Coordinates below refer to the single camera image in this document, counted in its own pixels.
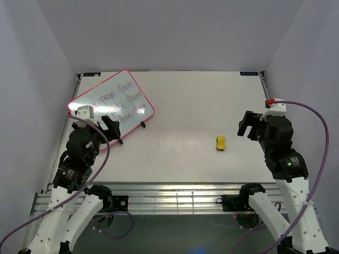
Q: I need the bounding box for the pink framed whiteboard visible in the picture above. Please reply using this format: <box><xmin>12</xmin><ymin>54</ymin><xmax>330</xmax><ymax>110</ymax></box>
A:
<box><xmin>67</xmin><ymin>70</ymin><xmax>155</xmax><ymax>138</ymax></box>

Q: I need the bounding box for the yellow whiteboard eraser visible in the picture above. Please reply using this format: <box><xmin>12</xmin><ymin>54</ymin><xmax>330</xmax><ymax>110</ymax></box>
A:
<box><xmin>216</xmin><ymin>136</ymin><xmax>226</xmax><ymax>151</ymax></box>

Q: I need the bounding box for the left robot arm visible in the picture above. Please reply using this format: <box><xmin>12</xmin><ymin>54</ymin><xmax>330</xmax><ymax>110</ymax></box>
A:
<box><xmin>20</xmin><ymin>116</ymin><xmax>120</xmax><ymax>253</ymax></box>

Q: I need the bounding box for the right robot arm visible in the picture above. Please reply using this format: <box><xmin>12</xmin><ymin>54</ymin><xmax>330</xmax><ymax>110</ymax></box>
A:
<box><xmin>237</xmin><ymin>111</ymin><xmax>338</xmax><ymax>253</ymax></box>

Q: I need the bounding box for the right table corner label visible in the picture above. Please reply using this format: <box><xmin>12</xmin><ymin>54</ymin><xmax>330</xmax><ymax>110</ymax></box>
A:
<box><xmin>239</xmin><ymin>71</ymin><xmax>258</xmax><ymax>76</ymax></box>

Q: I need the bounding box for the table corner label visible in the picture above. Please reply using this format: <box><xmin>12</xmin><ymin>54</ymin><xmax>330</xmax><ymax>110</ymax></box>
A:
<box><xmin>239</xmin><ymin>71</ymin><xmax>258</xmax><ymax>76</ymax></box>
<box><xmin>83</xmin><ymin>72</ymin><xmax>101</xmax><ymax>77</ymax></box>

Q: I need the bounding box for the left table corner label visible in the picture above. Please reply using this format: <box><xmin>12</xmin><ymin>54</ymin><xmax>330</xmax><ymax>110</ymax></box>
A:
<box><xmin>83</xmin><ymin>72</ymin><xmax>101</xmax><ymax>77</ymax></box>

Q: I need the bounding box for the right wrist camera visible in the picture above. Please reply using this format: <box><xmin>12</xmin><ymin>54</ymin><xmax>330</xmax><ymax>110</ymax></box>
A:
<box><xmin>260</xmin><ymin>98</ymin><xmax>286</xmax><ymax>121</ymax></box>

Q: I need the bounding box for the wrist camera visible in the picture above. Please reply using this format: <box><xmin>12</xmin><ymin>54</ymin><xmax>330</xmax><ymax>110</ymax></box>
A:
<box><xmin>260</xmin><ymin>98</ymin><xmax>286</xmax><ymax>121</ymax></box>
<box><xmin>76</xmin><ymin>105</ymin><xmax>98</xmax><ymax>126</ymax></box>

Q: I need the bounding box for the wire whiteboard stand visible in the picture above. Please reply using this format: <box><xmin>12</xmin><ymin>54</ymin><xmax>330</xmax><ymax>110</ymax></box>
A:
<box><xmin>118</xmin><ymin>121</ymin><xmax>146</xmax><ymax>145</ymax></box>

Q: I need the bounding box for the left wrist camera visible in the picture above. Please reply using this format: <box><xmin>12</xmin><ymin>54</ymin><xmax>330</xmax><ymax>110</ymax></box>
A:
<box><xmin>76</xmin><ymin>105</ymin><xmax>98</xmax><ymax>126</ymax></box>

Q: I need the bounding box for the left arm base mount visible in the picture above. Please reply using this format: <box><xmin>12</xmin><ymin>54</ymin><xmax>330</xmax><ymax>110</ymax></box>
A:
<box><xmin>100</xmin><ymin>195</ymin><xmax>129</xmax><ymax>212</ymax></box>

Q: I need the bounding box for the aluminium rail frame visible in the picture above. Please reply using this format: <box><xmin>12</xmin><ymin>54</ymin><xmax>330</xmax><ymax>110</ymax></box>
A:
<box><xmin>29</xmin><ymin>182</ymin><xmax>318</xmax><ymax>216</ymax></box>

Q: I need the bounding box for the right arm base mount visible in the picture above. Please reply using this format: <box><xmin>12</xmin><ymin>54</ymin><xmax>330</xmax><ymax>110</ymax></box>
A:
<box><xmin>216</xmin><ymin>195</ymin><xmax>242</xmax><ymax>212</ymax></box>

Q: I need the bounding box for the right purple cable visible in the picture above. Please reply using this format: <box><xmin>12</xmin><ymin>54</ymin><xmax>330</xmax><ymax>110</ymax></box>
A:
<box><xmin>232</xmin><ymin>99</ymin><xmax>329</xmax><ymax>254</ymax></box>

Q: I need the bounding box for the purple cable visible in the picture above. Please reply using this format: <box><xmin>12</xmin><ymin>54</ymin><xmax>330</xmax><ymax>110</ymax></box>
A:
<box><xmin>0</xmin><ymin>112</ymin><xmax>135</xmax><ymax>248</ymax></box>
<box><xmin>232</xmin><ymin>99</ymin><xmax>329</xmax><ymax>254</ymax></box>

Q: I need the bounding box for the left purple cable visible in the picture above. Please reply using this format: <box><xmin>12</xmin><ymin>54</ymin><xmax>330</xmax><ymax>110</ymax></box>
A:
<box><xmin>0</xmin><ymin>112</ymin><xmax>135</xmax><ymax>248</ymax></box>

